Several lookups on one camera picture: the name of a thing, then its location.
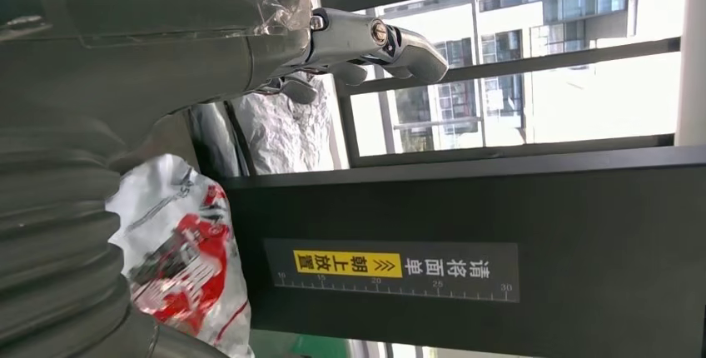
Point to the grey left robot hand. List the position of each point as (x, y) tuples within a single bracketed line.
[(165, 41)]

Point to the white parcel with SF print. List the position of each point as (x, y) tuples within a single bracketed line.
[(187, 256)]

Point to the grey parcel with red print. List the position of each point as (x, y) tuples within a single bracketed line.
[(287, 135)]

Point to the black inbound scanner machine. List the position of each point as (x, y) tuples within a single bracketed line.
[(551, 206)]

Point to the black and yellow label sticker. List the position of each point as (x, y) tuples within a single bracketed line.
[(386, 273)]

